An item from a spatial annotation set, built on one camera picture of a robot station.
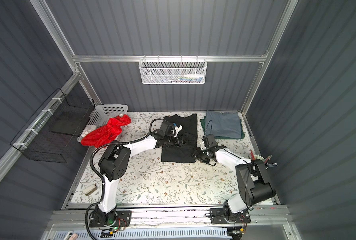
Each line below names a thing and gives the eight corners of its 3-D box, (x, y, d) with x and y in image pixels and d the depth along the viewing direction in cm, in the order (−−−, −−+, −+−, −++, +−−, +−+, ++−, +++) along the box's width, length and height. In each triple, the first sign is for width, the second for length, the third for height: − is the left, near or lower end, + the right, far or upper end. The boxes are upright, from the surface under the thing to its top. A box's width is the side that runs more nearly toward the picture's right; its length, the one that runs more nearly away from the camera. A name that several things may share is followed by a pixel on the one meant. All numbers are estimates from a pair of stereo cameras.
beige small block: (86, 196, 82) (83, 195, 80) (84, 192, 84) (81, 190, 81) (97, 189, 85) (95, 187, 82) (96, 185, 86) (93, 183, 84)
